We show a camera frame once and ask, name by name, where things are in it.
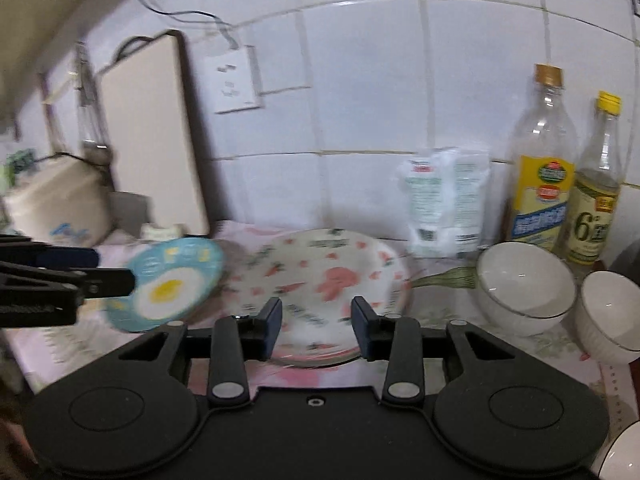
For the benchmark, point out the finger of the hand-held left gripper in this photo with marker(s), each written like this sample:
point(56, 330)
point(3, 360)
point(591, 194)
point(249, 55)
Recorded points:
point(107, 281)
point(65, 256)

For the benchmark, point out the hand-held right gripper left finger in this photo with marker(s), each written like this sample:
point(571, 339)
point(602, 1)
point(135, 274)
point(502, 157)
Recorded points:
point(272, 332)

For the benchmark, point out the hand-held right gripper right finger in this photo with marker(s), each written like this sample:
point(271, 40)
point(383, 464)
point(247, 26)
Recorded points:
point(361, 332)

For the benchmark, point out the blue fried egg plate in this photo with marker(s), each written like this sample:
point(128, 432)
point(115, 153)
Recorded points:
point(167, 290)

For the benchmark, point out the white bowl dark rim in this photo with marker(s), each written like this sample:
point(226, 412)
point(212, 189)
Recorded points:
point(622, 457)
point(525, 300)

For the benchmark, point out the white ribbed bowl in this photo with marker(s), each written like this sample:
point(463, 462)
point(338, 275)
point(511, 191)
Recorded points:
point(607, 320)

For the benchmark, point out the cream rice cooker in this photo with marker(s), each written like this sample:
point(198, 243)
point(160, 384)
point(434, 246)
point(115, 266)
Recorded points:
point(60, 200)

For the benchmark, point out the floral tablecloth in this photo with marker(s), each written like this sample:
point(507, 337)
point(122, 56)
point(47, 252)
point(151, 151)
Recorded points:
point(60, 355)

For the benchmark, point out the clear glass bottle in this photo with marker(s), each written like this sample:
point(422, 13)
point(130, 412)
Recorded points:
point(92, 120)

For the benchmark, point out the beige cutting board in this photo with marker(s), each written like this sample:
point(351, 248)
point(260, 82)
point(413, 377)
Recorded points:
point(155, 140)

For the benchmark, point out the white plastic seasoning bag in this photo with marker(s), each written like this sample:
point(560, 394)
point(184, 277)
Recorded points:
point(445, 205)

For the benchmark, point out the cooking oil bottle yellow label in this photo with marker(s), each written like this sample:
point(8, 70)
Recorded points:
point(537, 195)

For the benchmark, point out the clear vinegar bottle yellow cap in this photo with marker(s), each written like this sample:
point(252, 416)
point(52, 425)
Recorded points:
point(592, 220)

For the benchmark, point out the white wall socket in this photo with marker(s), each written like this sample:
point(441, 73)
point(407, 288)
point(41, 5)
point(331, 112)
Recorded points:
point(232, 80)

